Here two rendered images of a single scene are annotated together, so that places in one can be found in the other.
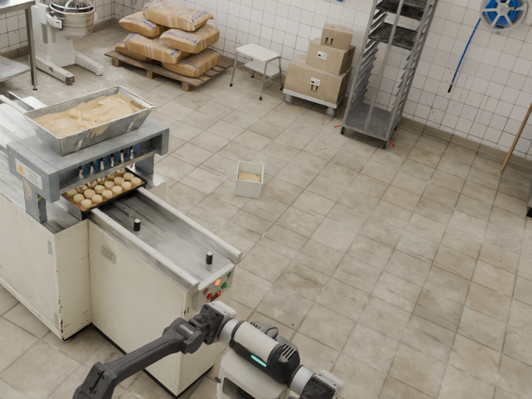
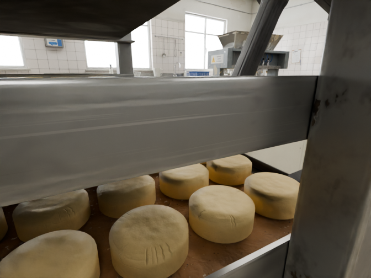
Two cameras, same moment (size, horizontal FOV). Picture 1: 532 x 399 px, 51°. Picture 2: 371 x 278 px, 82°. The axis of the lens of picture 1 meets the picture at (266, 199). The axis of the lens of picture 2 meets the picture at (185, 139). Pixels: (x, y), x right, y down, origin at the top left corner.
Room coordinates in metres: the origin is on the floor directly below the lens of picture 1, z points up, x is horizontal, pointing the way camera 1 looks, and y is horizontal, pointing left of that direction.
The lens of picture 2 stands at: (0.17, 0.22, 0.98)
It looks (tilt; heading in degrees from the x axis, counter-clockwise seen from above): 17 degrees down; 33
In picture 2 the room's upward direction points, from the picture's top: straight up
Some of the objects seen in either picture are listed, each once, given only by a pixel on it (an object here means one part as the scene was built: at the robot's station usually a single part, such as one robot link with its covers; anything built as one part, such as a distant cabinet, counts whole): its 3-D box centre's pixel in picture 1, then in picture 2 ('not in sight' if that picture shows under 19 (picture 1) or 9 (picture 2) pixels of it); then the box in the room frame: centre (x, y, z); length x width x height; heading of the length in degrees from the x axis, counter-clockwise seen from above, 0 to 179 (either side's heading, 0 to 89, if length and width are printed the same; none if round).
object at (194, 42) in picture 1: (191, 36); not in sight; (5.96, 1.12, 0.47); 0.72 x 0.42 x 0.17; 164
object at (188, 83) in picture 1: (169, 63); not in sight; (6.07, 1.38, 0.06); 1.20 x 0.80 x 0.11; 71
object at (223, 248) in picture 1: (103, 167); not in sight; (2.54, 0.91, 0.87); 2.01 x 0.03 x 0.07; 58
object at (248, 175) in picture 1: (248, 180); not in sight; (3.92, 0.17, 0.08); 0.30 x 0.22 x 0.16; 4
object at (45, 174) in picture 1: (93, 164); (247, 69); (2.36, 0.90, 1.01); 0.72 x 0.33 x 0.34; 148
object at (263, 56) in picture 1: (259, 69); not in sight; (5.96, 0.34, 0.23); 0.45 x 0.45 x 0.46; 61
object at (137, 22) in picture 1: (153, 21); not in sight; (6.18, 1.62, 0.47); 0.72 x 0.42 x 0.17; 159
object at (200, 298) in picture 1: (214, 286); not in sight; (1.89, 0.16, 0.77); 0.24 x 0.04 x 0.14; 148
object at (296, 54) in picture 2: not in sight; (296, 57); (6.56, 0.98, 1.37); 0.27 x 0.02 x 0.40; 69
